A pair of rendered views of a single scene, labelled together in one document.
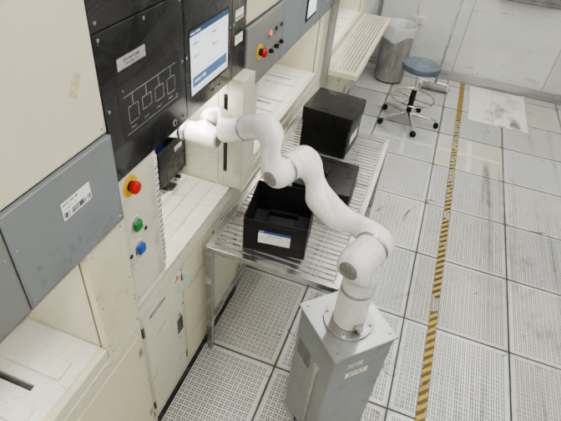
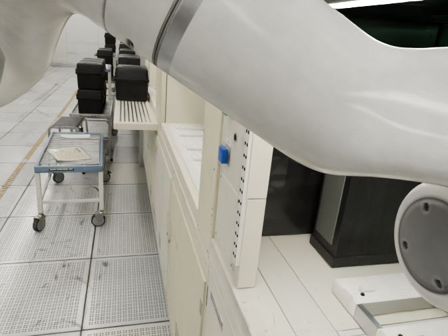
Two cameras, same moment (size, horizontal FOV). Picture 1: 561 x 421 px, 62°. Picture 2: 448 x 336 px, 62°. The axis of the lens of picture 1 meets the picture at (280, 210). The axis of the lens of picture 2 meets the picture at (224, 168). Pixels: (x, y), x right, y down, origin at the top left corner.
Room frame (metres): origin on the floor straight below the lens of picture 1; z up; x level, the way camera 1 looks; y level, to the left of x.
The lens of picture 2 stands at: (1.68, 0.04, 1.33)
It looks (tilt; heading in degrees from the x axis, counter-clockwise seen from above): 19 degrees down; 148
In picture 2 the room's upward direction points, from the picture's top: 5 degrees clockwise
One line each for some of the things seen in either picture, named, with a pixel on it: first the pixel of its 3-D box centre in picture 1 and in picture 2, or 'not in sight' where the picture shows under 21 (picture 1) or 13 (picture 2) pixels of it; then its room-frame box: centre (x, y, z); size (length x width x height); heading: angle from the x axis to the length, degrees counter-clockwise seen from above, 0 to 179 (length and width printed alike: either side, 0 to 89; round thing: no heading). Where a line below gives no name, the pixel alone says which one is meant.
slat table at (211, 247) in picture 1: (305, 236); not in sight; (1.97, -0.16, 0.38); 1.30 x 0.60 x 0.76; 164
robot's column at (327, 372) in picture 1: (331, 373); not in sight; (1.12, -0.30, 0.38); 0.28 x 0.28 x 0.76; 29
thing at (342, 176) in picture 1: (325, 179); not in sight; (1.93, -0.21, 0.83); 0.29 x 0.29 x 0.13; 77
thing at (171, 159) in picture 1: (151, 148); not in sight; (1.66, 0.58, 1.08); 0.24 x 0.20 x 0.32; 164
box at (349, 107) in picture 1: (331, 122); not in sight; (2.41, -0.24, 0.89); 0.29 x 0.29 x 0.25; 70
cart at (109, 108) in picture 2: not in sight; (94, 124); (-2.83, 0.96, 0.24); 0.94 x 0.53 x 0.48; 164
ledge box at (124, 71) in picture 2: not in sight; (131, 82); (-1.37, 0.97, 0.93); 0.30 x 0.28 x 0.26; 162
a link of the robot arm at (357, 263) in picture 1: (359, 270); not in sight; (1.10, -0.28, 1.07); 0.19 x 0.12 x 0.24; 144
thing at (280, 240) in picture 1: (280, 219); not in sight; (1.56, 0.00, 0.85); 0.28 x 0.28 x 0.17; 83
